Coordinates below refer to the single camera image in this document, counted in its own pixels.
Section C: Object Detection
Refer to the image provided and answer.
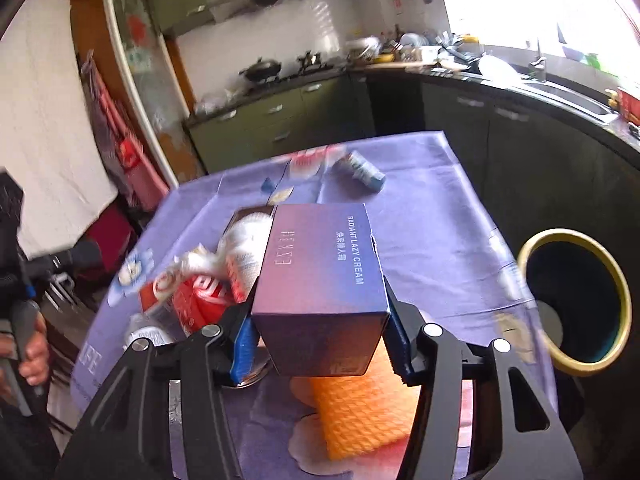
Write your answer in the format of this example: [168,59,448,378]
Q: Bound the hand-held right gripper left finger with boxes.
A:
[54,284,261,480]

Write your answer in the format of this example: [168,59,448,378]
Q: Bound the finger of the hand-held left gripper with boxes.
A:
[27,239,103,281]

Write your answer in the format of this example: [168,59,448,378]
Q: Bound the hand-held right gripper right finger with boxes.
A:
[384,276,584,480]

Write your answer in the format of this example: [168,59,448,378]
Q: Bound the red snack packet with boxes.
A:
[172,272,251,338]

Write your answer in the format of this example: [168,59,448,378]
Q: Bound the purple gradient cardboard box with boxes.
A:
[251,203,391,378]

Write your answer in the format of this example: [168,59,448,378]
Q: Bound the black bin with yellow rim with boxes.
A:
[516,228,633,377]

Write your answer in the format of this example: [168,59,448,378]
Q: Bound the person's left forearm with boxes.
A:
[0,392,66,480]

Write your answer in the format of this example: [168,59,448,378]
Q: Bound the person's left hand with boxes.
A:
[0,310,51,397]

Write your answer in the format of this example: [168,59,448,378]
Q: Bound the silver metal can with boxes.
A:
[220,357,273,391]

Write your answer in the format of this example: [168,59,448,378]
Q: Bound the maroon chair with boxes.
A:
[85,205,139,281]

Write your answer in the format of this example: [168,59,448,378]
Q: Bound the orange waffle cloth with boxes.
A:
[307,345,426,461]

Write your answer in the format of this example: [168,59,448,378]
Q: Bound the white crumpled plastic wrapper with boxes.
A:
[175,244,231,286]

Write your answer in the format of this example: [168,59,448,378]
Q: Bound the purple floral tablecloth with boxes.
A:
[70,131,558,480]

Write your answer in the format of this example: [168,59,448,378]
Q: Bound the small blue white bottle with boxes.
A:
[334,150,387,193]

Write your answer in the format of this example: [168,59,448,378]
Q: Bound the dark base cabinet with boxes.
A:
[350,67,640,361]

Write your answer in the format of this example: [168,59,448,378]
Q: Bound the green base cabinet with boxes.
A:
[182,72,377,175]

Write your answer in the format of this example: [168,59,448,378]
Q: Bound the black wok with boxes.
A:
[239,58,283,84]

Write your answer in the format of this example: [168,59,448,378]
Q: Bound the gas stove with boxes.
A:
[235,51,347,95]

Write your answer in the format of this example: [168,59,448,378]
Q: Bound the white bowl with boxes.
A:
[470,55,521,86]

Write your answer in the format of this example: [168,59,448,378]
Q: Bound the pile of kitchenware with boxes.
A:
[345,30,482,68]

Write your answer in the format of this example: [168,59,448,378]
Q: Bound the steel sink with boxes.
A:
[520,80,619,119]

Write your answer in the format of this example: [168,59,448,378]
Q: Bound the steel faucet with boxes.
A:
[529,37,549,84]

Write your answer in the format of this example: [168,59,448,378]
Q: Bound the glass door with white frame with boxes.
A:
[100,0,211,189]

